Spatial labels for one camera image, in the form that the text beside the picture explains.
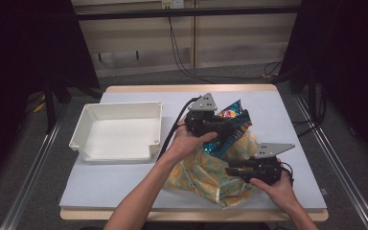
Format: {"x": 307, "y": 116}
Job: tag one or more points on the black metal stand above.
{"x": 49, "y": 105}

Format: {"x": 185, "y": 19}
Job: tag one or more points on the blue snack packet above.
{"x": 234, "y": 111}

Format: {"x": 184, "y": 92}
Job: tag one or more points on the white wall socket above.
{"x": 172, "y": 3}

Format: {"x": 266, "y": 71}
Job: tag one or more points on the black horizontal rail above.
{"x": 188, "y": 12}

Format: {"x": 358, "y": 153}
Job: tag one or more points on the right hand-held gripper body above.
{"x": 266, "y": 169}

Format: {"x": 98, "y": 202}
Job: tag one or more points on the dark curtain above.
{"x": 28, "y": 48}
{"x": 348, "y": 64}

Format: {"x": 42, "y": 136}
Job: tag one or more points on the metal floor rail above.
{"x": 341, "y": 179}
{"x": 32, "y": 179}

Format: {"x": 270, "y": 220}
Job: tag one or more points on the person's right hand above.
{"x": 279, "y": 193}

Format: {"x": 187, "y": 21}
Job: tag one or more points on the citrus print cloth bag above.
{"x": 204, "y": 179}

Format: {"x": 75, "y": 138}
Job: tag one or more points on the pale grey table mat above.
{"x": 108, "y": 185}

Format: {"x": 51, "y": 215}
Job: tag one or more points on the white plastic bin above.
{"x": 118, "y": 137}

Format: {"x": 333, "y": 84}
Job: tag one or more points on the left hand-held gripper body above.
{"x": 201, "y": 121}

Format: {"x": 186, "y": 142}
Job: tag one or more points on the person's left hand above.
{"x": 185, "y": 142}

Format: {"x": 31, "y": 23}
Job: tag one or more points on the wooden table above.
{"x": 188, "y": 87}

